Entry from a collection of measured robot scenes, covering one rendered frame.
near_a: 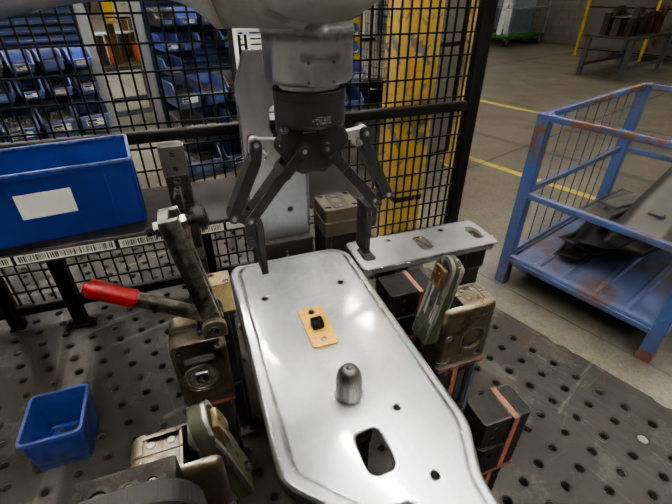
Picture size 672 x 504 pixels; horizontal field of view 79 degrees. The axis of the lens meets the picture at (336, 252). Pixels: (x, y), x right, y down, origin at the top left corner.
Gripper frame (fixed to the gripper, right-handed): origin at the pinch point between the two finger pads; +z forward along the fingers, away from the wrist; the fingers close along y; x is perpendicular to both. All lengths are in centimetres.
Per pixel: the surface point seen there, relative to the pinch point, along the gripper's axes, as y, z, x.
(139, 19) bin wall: -26, -16, 220
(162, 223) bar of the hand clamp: -16.8, -8.1, -1.8
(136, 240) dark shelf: -25.6, 11.5, 32.4
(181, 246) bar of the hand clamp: -15.5, -5.0, -1.8
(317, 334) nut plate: -0.6, 12.9, -1.9
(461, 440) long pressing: 9.4, 13.3, -22.6
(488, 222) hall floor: 179, 112, 162
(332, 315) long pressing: 2.9, 13.2, 1.5
